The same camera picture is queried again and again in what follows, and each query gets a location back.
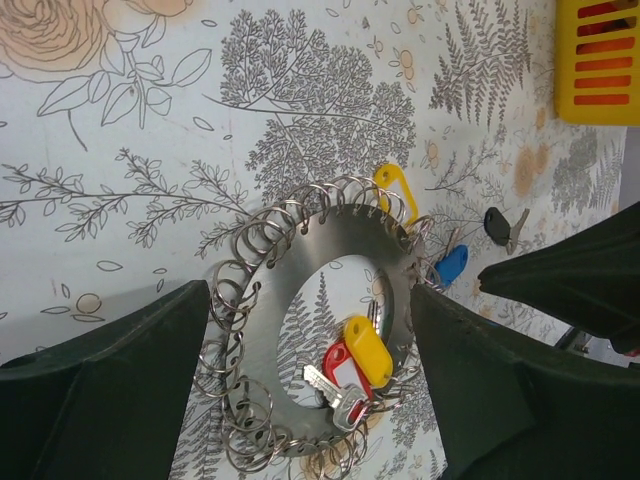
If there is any yellow plastic basket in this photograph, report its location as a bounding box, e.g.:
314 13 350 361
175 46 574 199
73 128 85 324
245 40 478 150
554 0 639 127

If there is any floral tablecloth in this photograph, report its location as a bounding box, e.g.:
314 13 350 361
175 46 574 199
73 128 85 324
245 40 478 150
0 0 631 480

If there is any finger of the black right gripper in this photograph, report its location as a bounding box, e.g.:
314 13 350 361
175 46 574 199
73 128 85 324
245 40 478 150
478 203 639 356

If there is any silver key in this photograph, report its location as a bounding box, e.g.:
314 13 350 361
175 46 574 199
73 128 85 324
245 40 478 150
506 208 530 255
303 365 368 432

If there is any red key tag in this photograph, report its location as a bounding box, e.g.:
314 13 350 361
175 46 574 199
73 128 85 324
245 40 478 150
322 341 372 414

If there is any blue key tag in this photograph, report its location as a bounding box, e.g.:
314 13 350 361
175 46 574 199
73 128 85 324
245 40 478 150
435 244 469 288

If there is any yellow key tag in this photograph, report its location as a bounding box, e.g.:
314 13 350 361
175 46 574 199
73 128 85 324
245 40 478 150
373 164 419 226
343 316 394 389

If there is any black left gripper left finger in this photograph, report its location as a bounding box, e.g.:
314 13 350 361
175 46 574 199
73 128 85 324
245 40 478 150
1 280 210 479

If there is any black key tag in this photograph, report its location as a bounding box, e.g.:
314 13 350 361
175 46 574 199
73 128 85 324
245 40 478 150
483 207 511 247

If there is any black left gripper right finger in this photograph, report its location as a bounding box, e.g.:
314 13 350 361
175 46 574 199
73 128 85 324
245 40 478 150
410 285 639 479

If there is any metal toothed key ring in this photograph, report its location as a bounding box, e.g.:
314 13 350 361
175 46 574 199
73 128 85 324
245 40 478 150
192 174 444 474

